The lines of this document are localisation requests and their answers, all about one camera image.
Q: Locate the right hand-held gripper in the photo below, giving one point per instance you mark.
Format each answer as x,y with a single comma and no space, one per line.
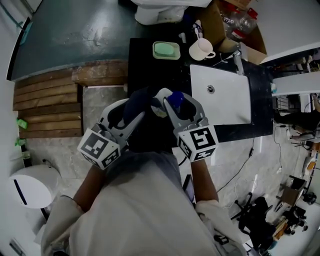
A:
200,140

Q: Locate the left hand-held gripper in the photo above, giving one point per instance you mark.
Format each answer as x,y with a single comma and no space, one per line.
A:
98,147

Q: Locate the dark cloth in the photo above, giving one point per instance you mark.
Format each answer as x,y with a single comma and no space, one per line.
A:
136,101

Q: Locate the person's left forearm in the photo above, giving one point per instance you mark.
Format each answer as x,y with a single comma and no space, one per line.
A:
88,187

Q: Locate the person's right forearm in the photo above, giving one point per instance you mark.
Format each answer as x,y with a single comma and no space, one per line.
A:
203,180

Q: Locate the green soap dish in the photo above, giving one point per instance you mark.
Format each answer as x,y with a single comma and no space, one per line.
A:
178,51

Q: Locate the green soap bar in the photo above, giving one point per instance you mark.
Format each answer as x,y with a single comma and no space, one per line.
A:
163,50

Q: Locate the chrome sink drain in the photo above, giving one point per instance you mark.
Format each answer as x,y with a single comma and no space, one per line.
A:
211,89

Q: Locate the white sink basin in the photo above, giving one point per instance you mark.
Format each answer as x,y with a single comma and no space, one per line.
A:
230,100

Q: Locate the white mug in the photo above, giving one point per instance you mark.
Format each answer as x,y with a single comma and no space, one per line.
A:
200,48

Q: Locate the wooden plank platform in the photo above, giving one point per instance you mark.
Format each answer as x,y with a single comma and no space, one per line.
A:
50,100

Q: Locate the chrome faucet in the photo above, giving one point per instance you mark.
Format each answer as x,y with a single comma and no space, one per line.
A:
239,62

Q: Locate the black vanity cabinet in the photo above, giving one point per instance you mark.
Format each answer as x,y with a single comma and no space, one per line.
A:
260,100

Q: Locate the person's white shirt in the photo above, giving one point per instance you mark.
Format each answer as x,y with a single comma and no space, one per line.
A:
140,210

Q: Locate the white toilet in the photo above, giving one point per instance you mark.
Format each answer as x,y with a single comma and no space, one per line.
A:
155,11

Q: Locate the clear plastic bottle red cap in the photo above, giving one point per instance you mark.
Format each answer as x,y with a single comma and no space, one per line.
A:
231,15
246,22

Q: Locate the white round trash bin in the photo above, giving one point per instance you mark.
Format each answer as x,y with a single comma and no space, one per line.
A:
31,186

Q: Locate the black office chair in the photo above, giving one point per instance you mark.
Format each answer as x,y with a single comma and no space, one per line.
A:
257,220

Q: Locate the small brown cardboard box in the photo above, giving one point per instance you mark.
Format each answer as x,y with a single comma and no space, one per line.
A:
292,191

